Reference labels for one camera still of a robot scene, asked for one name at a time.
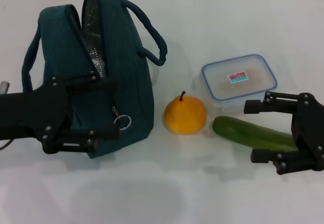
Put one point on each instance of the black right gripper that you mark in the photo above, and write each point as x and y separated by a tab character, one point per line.
310	132

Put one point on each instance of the dark teal insulated lunch bag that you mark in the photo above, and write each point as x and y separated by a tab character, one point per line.
126	56

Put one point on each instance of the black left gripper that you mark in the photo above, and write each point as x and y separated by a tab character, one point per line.
30	112

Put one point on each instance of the green cucumber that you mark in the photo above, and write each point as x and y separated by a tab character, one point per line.
253	132

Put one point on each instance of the clear blue-rimmed food container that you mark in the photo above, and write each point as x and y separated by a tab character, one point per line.
238	79

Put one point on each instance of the orange yellow pear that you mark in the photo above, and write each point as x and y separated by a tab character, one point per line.
186	117

